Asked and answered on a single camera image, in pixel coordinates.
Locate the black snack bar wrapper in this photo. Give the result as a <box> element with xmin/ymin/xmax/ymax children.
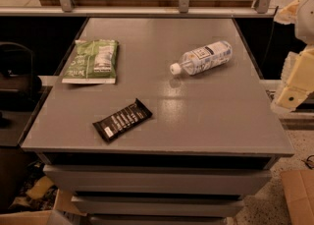
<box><xmin>93</xmin><ymin>99</ymin><xmax>152</xmax><ymax>142</ymax></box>

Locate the green jalapeno chip bag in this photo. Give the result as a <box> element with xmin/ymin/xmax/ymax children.
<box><xmin>62</xmin><ymin>39</ymin><xmax>119</xmax><ymax>84</ymax></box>

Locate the yellow foam scrap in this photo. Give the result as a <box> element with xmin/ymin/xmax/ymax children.
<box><xmin>26</xmin><ymin>176</ymin><xmax>54</xmax><ymax>199</ymax></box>

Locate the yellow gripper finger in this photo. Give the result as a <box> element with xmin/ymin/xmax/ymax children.
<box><xmin>274</xmin><ymin>45</ymin><xmax>314</xmax><ymax>109</ymax></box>
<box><xmin>274</xmin><ymin>0</ymin><xmax>300</xmax><ymax>25</ymax></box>

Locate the clear blue-label plastic bottle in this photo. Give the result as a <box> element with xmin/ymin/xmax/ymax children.
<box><xmin>170</xmin><ymin>41</ymin><xmax>233</xmax><ymax>76</ymax></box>

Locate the cardboard box right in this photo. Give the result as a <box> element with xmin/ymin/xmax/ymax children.
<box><xmin>281</xmin><ymin>170</ymin><xmax>314</xmax><ymax>225</ymax></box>

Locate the black chair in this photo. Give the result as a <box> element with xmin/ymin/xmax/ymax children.
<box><xmin>0</xmin><ymin>41</ymin><xmax>42</xmax><ymax>128</ymax></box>

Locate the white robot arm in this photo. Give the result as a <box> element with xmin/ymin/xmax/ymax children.
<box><xmin>272</xmin><ymin>0</ymin><xmax>314</xmax><ymax>112</ymax></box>

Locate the cardboard box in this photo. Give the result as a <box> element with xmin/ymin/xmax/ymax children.
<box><xmin>0</xmin><ymin>191</ymin><xmax>87</xmax><ymax>225</ymax></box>
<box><xmin>281</xmin><ymin>170</ymin><xmax>314</xmax><ymax>225</ymax></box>

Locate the cardboard box bottom left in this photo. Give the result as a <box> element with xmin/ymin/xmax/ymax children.
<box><xmin>0</xmin><ymin>191</ymin><xmax>87</xmax><ymax>225</ymax></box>

